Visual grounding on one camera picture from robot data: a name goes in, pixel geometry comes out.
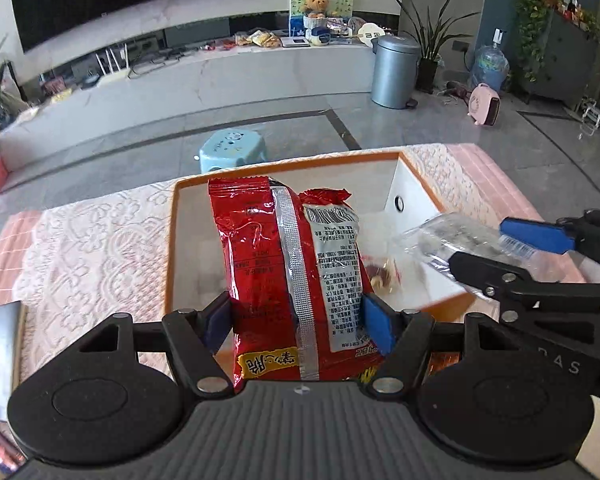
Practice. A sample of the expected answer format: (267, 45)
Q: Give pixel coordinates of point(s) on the black notebook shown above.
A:
(0, 355)

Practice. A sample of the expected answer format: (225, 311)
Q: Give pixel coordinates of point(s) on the pink checked tablecloth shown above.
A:
(10, 240)

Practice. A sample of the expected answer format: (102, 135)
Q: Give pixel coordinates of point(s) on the red snack bag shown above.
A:
(260, 260)

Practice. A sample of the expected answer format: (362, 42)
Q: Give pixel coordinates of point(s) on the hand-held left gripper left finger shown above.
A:
(217, 325)

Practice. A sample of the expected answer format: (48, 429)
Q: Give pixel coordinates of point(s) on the pink space heater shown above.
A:
(484, 105)

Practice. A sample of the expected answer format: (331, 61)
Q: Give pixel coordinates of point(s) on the green climbing plant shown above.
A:
(532, 10)

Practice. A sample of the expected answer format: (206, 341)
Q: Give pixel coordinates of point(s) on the white marble tv console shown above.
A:
(205, 80)

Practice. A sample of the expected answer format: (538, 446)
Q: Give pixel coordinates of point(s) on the long-leaf plant in black pot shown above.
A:
(427, 72)

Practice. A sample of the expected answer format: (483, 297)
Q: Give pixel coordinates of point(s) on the white kitchen scale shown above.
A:
(295, 42)

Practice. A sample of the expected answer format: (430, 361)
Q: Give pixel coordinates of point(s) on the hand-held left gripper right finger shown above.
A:
(380, 325)

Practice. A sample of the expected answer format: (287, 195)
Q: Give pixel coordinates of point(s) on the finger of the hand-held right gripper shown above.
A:
(485, 272)
(535, 235)

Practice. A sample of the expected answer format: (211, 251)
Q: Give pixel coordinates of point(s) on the dark teal cabinet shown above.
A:
(565, 60)

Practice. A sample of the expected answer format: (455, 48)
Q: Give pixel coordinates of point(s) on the black wall outlet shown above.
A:
(460, 46)

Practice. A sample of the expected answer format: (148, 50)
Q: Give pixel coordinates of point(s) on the blue water bottle with pump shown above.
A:
(490, 67)

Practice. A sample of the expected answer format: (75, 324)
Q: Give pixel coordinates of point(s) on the white router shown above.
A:
(115, 76)

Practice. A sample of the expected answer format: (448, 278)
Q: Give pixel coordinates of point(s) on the green photo board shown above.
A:
(342, 5)

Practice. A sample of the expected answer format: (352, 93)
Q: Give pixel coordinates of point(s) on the brown teddy bear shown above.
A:
(315, 5)

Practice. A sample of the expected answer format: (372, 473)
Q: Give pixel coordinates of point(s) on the clear tray of white balls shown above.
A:
(445, 232)

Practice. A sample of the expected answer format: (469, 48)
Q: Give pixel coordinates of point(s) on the orange cardboard box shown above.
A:
(195, 250)

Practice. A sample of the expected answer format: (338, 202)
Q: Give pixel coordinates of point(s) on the white lace tablecloth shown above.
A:
(105, 240)

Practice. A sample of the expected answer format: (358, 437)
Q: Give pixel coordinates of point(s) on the light blue plastic stool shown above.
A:
(232, 147)

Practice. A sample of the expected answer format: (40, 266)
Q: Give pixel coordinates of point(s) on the grey pedal trash can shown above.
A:
(395, 72)

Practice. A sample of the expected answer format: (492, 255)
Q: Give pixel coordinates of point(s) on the snack packets on console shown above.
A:
(257, 39)

